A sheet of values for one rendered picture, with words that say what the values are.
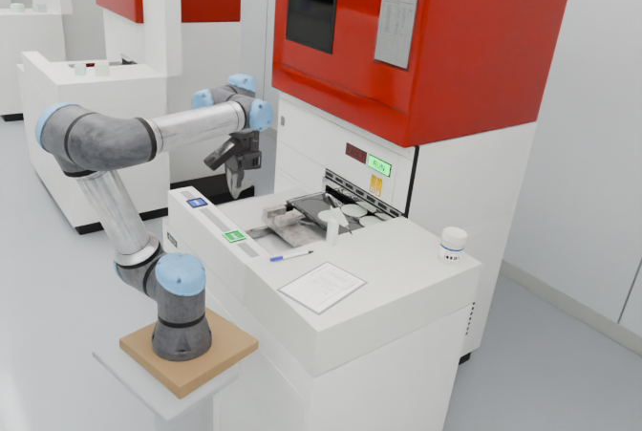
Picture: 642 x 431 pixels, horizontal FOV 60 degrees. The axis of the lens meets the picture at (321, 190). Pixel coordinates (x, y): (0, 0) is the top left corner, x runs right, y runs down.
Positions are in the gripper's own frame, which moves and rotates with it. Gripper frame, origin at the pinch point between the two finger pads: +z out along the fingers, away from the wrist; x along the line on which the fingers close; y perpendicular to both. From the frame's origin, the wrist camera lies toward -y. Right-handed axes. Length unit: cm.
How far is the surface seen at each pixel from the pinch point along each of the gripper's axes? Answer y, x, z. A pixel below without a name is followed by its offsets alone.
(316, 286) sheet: 6.8, -34.8, 13.8
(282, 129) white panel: 58, 62, 7
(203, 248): -4.0, 11.2, 23.3
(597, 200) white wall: 207, -14, 41
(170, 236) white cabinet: -4, 38, 32
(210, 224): -1.8, 10.9, 14.6
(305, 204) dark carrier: 41, 19, 21
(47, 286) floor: -30, 147, 111
